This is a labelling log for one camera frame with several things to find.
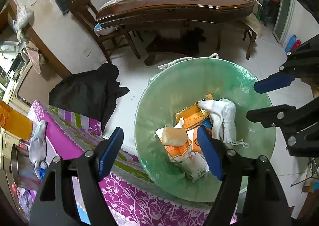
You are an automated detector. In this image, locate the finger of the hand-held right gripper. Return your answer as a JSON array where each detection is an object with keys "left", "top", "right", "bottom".
[
  {"left": 253, "top": 36, "right": 319, "bottom": 95},
  {"left": 246, "top": 96, "right": 319, "bottom": 158}
]

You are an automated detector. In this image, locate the blue bottle cap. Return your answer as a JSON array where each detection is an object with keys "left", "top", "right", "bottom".
[{"left": 35, "top": 162, "right": 48, "bottom": 180}]

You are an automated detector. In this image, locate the yellow cigarette box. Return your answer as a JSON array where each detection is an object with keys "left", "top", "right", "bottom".
[{"left": 175, "top": 94, "right": 213, "bottom": 130}]

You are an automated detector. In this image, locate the metal pot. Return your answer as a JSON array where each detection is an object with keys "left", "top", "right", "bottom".
[{"left": 10, "top": 139, "right": 41, "bottom": 188}]

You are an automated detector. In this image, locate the green framed cabinet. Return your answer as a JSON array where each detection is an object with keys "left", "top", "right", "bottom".
[{"left": 272, "top": 0, "right": 296, "bottom": 47}]

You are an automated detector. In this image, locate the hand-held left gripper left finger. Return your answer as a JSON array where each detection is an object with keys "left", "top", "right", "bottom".
[{"left": 29, "top": 127, "right": 124, "bottom": 226}]

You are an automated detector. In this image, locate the beige sponge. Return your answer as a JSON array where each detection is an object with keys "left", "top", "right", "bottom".
[{"left": 161, "top": 126, "right": 189, "bottom": 147}]

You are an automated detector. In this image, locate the wooden bench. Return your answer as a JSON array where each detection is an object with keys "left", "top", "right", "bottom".
[{"left": 216, "top": 14, "right": 261, "bottom": 61}]

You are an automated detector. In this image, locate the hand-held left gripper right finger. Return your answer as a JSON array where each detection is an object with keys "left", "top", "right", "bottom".
[{"left": 196, "top": 126, "right": 292, "bottom": 226}]

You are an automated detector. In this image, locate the white sock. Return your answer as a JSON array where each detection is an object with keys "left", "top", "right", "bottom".
[{"left": 199, "top": 98, "right": 237, "bottom": 143}]

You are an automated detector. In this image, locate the white rope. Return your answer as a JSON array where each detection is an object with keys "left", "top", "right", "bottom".
[{"left": 158, "top": 53, "right": 220, "bottom": 70}]

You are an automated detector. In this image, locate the orange juice bottle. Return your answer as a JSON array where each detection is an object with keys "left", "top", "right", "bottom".
[{"left": 0, "top": 101, "right": 33, "bottom": 140}]

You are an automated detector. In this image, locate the pink cloth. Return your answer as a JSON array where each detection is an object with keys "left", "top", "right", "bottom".
[{"left": 26, "top": 41, "right": 46, "bottom": 75}]

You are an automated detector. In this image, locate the blue bottle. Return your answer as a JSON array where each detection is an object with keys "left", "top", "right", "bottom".
[{"left": 285, "top": 34, "right": 297, "bottom": 53}]

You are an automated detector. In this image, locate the white paper packet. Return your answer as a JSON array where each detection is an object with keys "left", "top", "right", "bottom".
[{"left": 180, "top": 152, "right": 210, "bottom": 183}]

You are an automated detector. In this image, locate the purple floral tablecloth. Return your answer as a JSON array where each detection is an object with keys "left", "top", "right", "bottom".
[{"left": 27, "top": 100, "right": 238, "bottom": 226}]

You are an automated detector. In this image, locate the wooden table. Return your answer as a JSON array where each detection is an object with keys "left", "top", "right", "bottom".
[{"left": 95, "top": 0, "right": 258, "bottom": 60}]

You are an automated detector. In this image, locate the black cloth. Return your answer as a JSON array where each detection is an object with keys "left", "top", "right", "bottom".
[{"left": 48, "top": 62, "right": 130, "bottom": 131}]

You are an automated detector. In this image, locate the trash bin with green bag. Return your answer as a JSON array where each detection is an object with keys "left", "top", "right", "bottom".
[{"left": 134, "top": 56, "right": 278, "bottom": 203}]

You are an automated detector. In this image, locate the wooden chair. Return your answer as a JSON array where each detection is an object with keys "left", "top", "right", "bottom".
[{"left": 68, "top": 0, "right": 142, "bottom": 64}]

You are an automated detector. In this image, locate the orange and white carton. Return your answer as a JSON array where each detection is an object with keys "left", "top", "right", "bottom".
[{"left": 163, "top": 138, "right": 201, "bottom": 163}]

